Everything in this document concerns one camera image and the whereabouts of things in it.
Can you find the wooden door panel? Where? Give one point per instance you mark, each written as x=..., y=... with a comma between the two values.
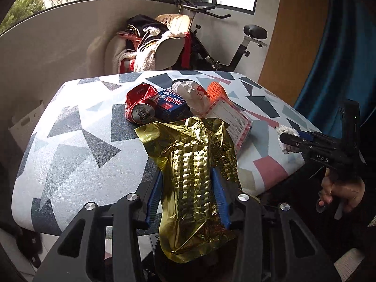
x=293, y=35

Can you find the black exercise bike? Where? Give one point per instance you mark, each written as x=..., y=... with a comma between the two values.
x=241, y=53

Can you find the orange knitted scrubber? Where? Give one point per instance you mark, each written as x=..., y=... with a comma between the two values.
x=216, y=92

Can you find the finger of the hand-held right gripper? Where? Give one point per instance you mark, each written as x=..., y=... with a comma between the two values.
x=307, y=135
x=289, y=141

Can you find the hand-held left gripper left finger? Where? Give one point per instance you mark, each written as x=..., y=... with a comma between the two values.
x=152, y=195

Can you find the person's right hand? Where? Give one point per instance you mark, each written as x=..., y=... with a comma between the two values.
x=346, y=192

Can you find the cream fleece blanket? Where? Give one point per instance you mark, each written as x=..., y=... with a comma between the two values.
x=113, y=55

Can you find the white wrapper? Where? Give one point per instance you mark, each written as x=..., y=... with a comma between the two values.
x=191, y=94

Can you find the dark striped jacket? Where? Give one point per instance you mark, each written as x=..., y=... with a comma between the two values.
x=147, y=29

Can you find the beige chair with towels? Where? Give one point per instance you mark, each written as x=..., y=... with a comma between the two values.
x=144, y=60

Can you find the gold foil bag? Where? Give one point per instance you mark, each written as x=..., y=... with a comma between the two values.
x=191, y=167

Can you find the small blue cardboard box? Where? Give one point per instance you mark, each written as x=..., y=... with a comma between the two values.
x=171, y=104

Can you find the crushed red drink can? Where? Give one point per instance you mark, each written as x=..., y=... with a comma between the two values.
x=141, y=101

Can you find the red cloth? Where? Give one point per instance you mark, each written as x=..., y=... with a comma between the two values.
x=188, y=47

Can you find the white tissue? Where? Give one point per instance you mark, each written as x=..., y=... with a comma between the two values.
x=283, y=130

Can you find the pink checked packet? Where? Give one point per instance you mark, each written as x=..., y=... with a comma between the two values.
x=232, y=120

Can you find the blue curtain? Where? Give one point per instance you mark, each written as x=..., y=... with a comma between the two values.
x=337, y=50

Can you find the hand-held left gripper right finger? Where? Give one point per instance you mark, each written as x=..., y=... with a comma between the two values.
x=222, y=201

